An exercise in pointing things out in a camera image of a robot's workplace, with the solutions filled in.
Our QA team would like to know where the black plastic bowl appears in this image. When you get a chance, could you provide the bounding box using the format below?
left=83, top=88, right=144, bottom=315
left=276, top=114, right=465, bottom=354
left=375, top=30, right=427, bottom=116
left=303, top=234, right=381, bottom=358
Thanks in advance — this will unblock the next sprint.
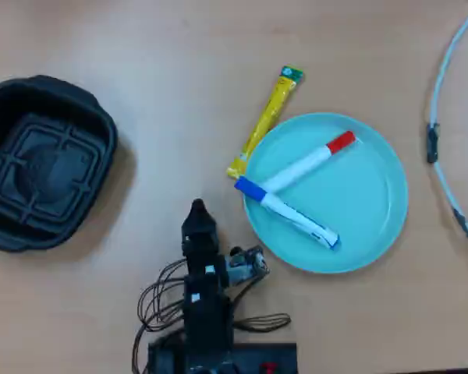
left=0, top=74, right=119, bottom=253

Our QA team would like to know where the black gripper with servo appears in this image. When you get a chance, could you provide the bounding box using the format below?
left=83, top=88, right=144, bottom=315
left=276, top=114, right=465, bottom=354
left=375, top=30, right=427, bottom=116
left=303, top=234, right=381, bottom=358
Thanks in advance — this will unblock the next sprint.
left=181, top=198, right=271, bottom=290

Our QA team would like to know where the brown looped wire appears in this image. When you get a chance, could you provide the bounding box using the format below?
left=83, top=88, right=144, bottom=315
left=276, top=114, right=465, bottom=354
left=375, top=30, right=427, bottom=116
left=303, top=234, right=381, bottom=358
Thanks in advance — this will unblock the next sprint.
left=232, top=312, right=292, bottom=333

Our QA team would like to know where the white marker with red cap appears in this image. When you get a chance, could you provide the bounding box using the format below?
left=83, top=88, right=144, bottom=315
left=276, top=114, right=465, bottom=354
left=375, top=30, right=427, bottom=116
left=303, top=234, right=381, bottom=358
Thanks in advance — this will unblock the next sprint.
left=261, top=130, right=357, bottom=194

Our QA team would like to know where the yellow stick sachet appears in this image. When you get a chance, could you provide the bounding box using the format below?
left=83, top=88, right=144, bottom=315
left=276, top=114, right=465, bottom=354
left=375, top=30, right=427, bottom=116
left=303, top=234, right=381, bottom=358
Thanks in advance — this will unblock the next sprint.
left=225, top=65, right=307, bottom=181

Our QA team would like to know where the teal round plate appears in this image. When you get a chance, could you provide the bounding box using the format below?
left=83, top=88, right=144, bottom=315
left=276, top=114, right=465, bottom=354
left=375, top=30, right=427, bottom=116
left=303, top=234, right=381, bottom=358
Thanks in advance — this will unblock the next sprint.
left=242, top=112, right=410, bottom=274

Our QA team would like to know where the black cable connector sleeve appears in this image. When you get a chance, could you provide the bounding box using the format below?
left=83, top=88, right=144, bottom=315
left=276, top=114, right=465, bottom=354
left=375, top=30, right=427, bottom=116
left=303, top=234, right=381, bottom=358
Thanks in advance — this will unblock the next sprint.
left=426, top=122, right=441, bottom=164

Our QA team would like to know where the white cable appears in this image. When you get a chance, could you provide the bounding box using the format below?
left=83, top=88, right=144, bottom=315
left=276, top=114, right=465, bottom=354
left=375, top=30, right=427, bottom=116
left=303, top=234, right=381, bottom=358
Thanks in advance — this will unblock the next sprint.
left=428, top=2, right=468, bottom=251

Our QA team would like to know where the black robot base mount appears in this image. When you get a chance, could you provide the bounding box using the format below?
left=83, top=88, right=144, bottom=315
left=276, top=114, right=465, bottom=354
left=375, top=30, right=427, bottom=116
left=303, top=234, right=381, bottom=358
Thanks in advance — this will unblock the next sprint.
left=147, top=341, right=299, bottom=374

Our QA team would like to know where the white blue labelled package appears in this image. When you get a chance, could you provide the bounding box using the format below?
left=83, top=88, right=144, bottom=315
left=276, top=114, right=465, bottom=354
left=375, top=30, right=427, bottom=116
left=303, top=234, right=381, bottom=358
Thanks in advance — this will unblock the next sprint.
left=233, top=175, right=341, bottom=251

